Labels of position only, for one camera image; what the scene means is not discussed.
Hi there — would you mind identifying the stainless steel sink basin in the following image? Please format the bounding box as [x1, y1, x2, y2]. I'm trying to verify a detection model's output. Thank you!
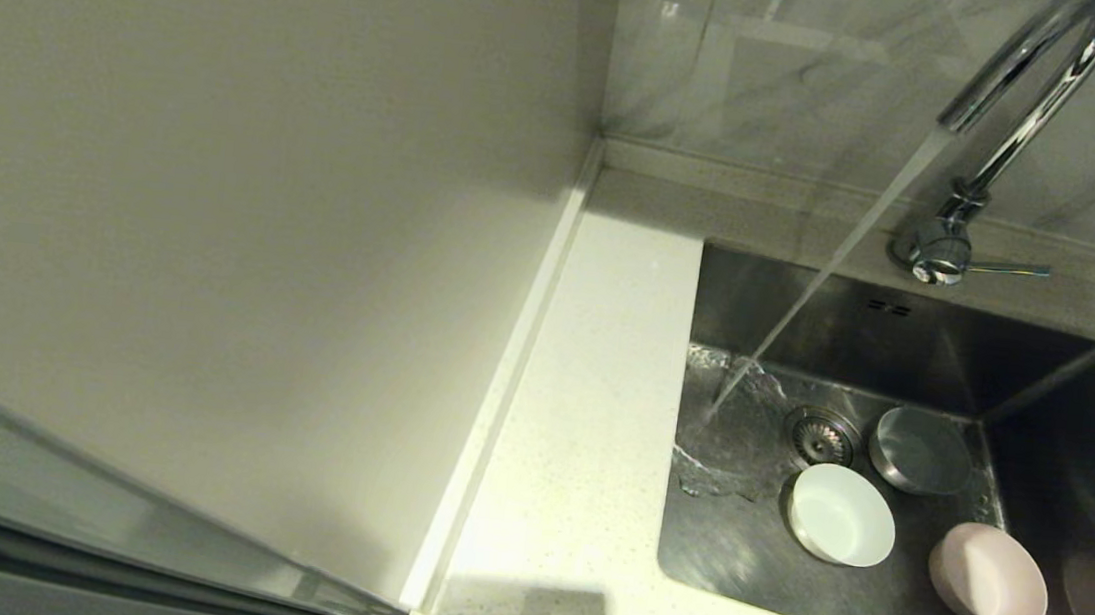
[651, 239, 1095, 615]

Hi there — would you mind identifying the chrome gooseneck faucet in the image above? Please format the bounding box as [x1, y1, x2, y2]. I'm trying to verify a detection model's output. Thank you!
[892, 0, 1095, 301]

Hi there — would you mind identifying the white countertop trim strip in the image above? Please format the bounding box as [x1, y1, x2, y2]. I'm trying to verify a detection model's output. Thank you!
[400, 127, 607, 615]

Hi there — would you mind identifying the white bowl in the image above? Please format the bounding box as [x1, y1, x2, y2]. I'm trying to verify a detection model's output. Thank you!
[782, 459, 903, 572]

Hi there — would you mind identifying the pink bowl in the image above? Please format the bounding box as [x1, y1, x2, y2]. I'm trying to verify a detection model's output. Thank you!
[923, 517, 1055, 615]

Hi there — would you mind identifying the pale blue bowl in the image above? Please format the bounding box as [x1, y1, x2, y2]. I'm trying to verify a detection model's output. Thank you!
[865, 403, 978, 500]

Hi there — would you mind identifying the thin chrome faucet lever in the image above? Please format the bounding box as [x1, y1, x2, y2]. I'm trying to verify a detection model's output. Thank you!
[963, 255, 1053, 281]

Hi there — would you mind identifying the round metal drain strainer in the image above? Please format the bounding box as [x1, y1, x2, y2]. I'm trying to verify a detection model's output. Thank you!
[779, 403, 868, 476]

